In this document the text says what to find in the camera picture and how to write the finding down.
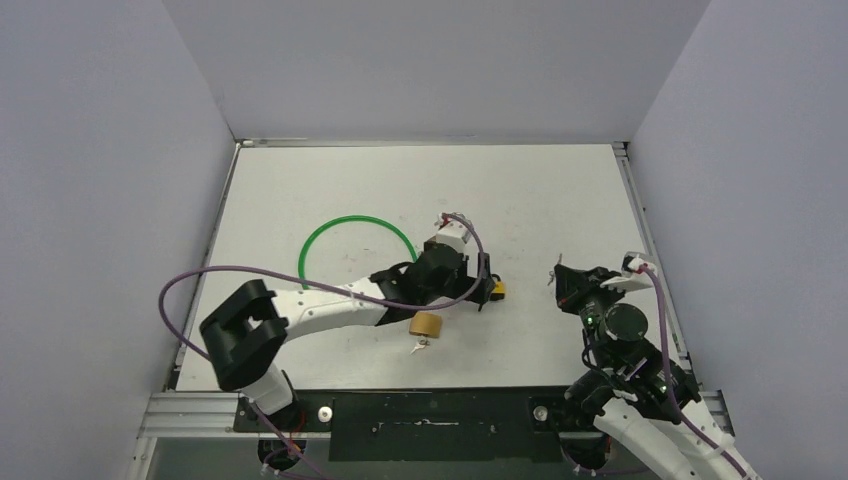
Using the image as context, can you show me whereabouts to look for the yellow padlock keys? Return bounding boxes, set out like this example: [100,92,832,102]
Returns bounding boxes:
[547,253,563,286]

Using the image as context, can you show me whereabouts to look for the green cable lock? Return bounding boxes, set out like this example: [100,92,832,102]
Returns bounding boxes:
[296,214,420,280]

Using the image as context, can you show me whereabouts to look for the yellow black padlock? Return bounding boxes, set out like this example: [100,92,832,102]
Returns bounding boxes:
[489,281,506,302]

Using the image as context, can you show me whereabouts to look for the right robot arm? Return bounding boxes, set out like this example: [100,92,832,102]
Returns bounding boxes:
[543,253,759,479]

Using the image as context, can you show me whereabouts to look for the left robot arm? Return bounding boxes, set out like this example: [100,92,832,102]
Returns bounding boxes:
[200,244,500,431]

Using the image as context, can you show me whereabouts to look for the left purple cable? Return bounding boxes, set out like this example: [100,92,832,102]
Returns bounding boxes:
[157,211,487,362]

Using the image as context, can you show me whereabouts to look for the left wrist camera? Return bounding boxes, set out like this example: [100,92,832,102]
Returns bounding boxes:
[433,212,472,254]

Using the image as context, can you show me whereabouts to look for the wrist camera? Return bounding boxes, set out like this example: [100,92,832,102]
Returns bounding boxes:
[600,251,658,293]
[433,212,472,254]

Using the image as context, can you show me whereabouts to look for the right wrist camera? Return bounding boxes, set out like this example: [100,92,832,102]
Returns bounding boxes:
[600,251,658,293]

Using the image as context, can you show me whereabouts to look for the black base frame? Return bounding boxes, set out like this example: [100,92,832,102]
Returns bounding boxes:
[139,387,733,480]

